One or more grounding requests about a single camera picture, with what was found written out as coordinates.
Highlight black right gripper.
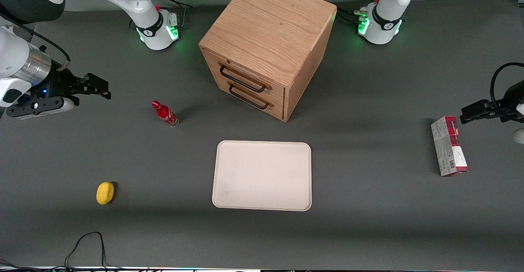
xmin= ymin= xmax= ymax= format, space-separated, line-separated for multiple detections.
xmin=39 ymin=65 xmax=112 ymax=101

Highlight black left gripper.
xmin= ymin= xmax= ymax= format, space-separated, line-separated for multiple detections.
xmin=460 ymin=81 xmax=524 ymax=124

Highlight black wire drawer handle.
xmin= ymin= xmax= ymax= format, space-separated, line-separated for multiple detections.
xmin=218 ymin=61 xmax=273 ymax=94
xmin=227 ymin=81 xmax=275 ymax=110

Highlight wooden drawer with handle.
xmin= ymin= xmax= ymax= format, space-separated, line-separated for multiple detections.
xmin=203 ymin=47 xmax=286 ymax=106
xmin=208 ymin=68 xmax=286 ymax=122

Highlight wooden drawer cabinet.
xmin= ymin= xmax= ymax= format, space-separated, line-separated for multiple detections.
xmin=199 ymin=0 xmax=338 ymax=123

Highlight grey and red carton box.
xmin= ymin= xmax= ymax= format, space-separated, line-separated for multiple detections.
xmin=430 ymin=116 xmax=469 ymax=178

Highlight red cola bottle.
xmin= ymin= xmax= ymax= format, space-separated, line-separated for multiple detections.
xmin=151 ymin=100 xmax=180 ymax=128

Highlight yellow lemon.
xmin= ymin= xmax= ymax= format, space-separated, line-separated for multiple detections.
xmin=96 ymin=182 xmax=115 ymax=205

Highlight beige plastic tray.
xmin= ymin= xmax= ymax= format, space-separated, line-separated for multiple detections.
xmin=212 ymin=140 xmax=312 ymax=212

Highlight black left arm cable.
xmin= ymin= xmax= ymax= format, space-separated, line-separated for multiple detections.
xmin=490 ymin=62 xmax=524 ymax=110

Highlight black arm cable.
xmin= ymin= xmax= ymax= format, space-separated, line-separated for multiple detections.
xmin=0 ymin=12 xmax=71 ymax=71
xmin=490 ymin=62 xmax=524 ymax=110

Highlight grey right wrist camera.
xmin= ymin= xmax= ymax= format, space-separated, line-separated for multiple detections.
xmin=6 ymin=96 xmax=75 ymax=120

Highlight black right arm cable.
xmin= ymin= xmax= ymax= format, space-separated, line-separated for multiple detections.
xmin=0 ymin=12 xmax=71 ymax=71

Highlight black right base cables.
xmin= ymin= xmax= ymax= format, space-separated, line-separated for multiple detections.
xmin=152 ymin=0 xmax=194 ymax=30

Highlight black base cables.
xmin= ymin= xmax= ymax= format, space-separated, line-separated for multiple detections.
xmin=152 ymin=0 xmax=194 ymax=30
xmin=336 ymin=0 xmax=383 ymax=26

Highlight thin black looped cable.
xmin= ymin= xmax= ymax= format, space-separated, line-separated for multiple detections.
xmin=0 ymin=232 xmax=123 ymax=272

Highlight black left base cables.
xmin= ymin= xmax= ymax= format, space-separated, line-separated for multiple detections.
xmin=336 ymin=0 xmax=383 ymax=26

